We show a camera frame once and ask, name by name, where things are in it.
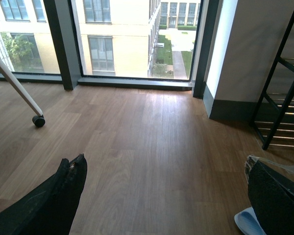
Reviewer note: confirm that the white chair leg with caster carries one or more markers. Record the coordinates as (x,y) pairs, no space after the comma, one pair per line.
(38,120)

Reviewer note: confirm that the light blue slide slipper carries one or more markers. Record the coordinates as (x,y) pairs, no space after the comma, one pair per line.
(247,222)

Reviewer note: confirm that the dark window frame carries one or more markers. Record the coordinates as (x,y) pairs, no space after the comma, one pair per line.
(75,42)

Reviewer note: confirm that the black metal shoe rack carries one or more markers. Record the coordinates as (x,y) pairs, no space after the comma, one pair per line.
(273,117)

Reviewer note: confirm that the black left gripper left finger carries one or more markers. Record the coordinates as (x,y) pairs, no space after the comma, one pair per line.
(50,208)

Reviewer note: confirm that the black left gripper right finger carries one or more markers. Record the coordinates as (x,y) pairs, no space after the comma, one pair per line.
(271,196)

